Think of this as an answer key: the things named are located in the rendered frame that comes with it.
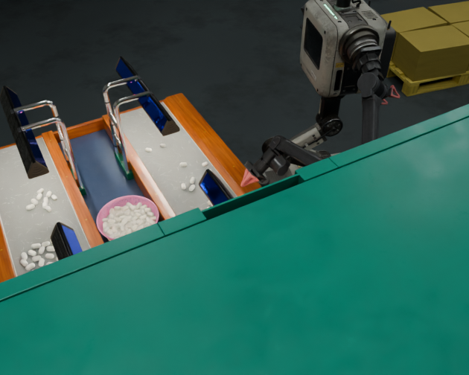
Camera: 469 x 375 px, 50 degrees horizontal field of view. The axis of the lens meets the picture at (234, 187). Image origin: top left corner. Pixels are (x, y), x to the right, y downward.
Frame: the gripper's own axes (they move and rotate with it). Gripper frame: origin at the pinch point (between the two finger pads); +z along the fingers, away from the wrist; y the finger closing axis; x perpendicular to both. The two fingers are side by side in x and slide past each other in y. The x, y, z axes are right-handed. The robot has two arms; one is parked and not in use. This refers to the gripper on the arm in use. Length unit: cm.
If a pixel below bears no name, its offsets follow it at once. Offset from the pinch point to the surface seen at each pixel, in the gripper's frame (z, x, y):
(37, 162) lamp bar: 43, -68, -25
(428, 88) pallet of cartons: -128, 219, -111
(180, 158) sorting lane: 17.5, 1.4, -42.2
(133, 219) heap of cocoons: 44, -21, -14
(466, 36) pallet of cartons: -176, 210, -115
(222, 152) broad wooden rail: 1.0, 12.0, -33.9
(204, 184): 4.0, -31.5, 12.8
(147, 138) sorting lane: 25, -4, -65
